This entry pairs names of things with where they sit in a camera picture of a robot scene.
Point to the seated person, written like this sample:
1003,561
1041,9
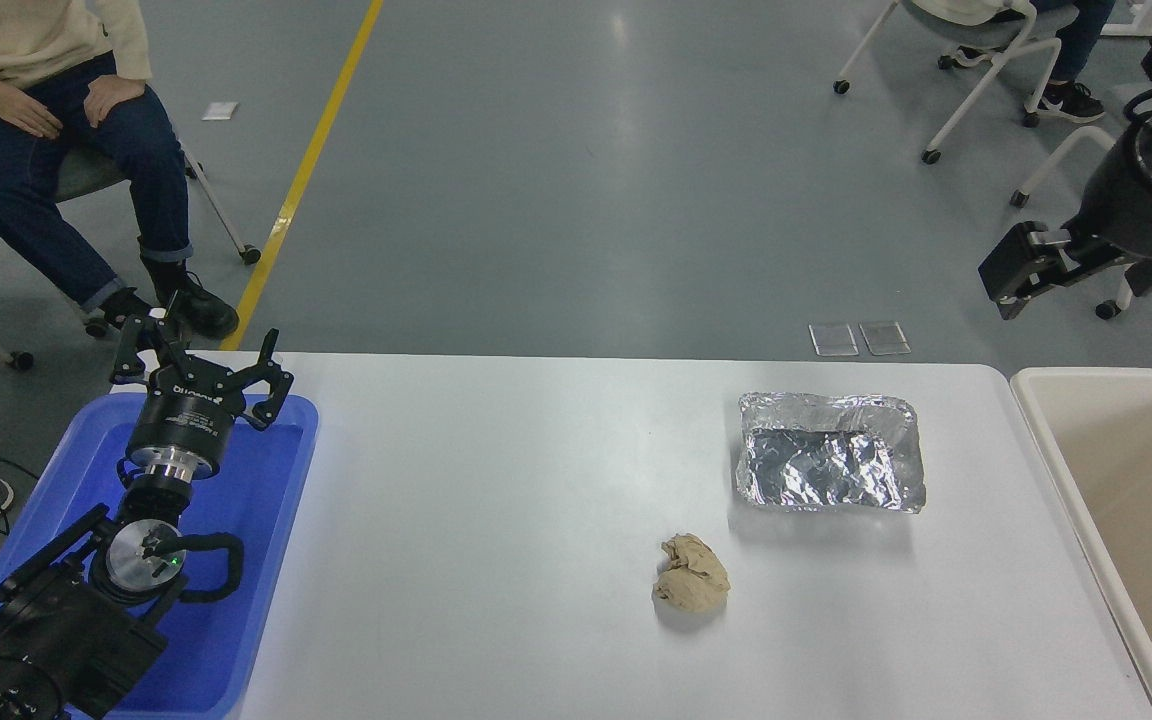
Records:
6,180

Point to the white-framed chair on castors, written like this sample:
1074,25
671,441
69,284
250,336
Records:
986,32
1051,160

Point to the grey chair with castors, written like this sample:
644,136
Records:
96,175

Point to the white desk base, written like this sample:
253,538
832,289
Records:
1131,20

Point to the crumpled tan paper ball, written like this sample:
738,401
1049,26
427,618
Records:
693,578

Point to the left gripper black drum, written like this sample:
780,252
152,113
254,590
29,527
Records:
181,420

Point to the right gripper black drum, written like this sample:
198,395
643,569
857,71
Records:
1136,215

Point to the large pale bin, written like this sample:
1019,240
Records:
1136,480

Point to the blue plastic tray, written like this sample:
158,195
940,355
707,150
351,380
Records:
256,520

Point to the silver foil tray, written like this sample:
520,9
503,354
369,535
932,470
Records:
826,470

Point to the person's right hand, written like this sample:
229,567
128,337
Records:
21,108

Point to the clear floor plate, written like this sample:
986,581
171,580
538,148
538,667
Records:
885,338
833,340

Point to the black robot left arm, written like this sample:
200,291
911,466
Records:
66,630

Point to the person in black trainers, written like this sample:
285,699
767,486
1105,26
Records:
1076,40

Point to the person's left hand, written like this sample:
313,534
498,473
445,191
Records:
111,95

